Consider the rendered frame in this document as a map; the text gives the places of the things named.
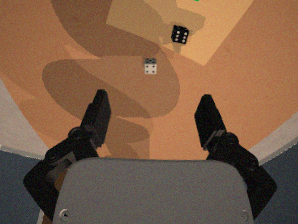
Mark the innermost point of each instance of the white die with black pips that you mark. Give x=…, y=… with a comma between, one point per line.
x=150, y=65

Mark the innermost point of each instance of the tan flat mat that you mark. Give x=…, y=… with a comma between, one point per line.
x=209, y=22

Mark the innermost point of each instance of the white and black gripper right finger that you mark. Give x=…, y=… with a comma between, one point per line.
x=224, y=146

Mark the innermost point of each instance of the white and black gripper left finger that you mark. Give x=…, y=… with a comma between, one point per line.
x=82, y=142

